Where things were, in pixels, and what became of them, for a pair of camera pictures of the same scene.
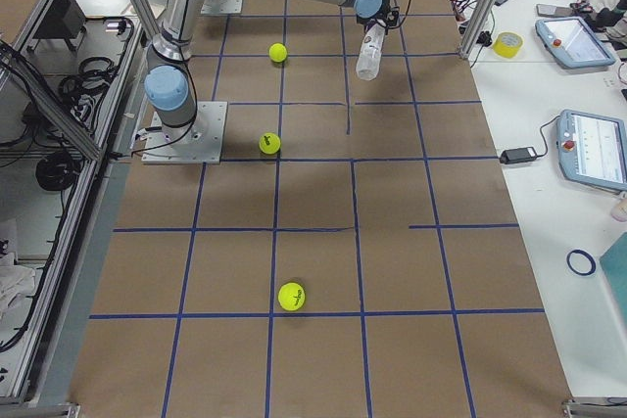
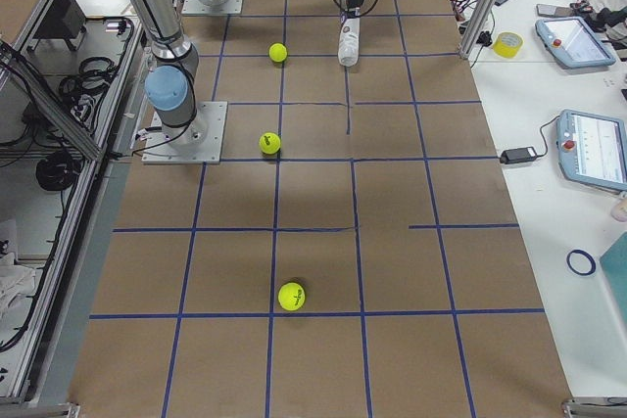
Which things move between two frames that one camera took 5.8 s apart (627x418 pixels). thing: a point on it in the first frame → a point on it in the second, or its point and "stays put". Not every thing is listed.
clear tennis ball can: x=369 y=58 → x=349 y=41
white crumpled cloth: x=16 y=281 stays put
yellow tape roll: x=507 y=44 stays put
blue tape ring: x=585 y=255 stays put
